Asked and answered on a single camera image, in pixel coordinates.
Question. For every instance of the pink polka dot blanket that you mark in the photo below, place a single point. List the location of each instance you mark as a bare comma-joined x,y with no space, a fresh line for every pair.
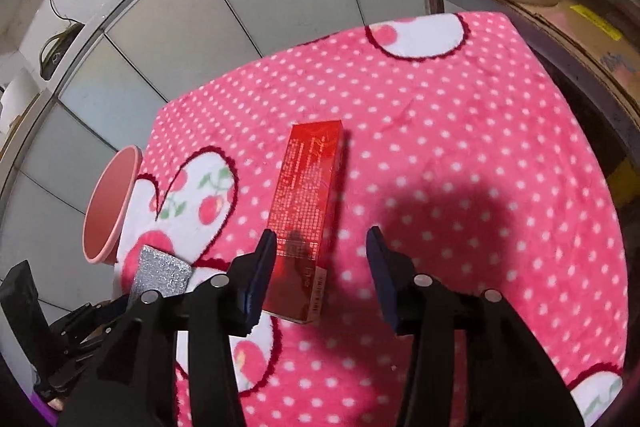
450,157

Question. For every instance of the brown cardboard box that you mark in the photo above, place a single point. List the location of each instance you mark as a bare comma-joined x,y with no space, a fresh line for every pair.
590,42

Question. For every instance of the grey metal shelf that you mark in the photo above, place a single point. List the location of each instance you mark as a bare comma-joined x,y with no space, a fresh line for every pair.
480,2

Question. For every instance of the red cardboard box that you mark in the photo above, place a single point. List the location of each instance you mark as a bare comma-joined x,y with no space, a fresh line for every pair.
307,207

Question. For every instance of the pink plastic bucket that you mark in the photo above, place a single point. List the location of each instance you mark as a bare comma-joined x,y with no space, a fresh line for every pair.
110,202

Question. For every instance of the person's left forearm purple sleeve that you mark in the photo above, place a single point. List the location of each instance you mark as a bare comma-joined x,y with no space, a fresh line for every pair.
45,413

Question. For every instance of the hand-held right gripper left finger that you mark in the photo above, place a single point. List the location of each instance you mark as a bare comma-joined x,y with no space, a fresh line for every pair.
256,279

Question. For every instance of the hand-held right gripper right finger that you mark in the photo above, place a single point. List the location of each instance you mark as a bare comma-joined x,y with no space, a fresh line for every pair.
384,279

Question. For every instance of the white rice cooker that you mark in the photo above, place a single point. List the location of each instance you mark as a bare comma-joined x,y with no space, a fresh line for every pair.
17,99

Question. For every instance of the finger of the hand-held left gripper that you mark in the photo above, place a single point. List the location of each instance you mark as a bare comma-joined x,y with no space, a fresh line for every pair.
92,317
70,372

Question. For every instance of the silver glitter sponge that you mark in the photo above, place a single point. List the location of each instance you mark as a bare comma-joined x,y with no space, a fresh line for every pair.
162,274

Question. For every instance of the dark clay pot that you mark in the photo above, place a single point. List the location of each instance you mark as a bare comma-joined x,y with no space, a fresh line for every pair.
57,52

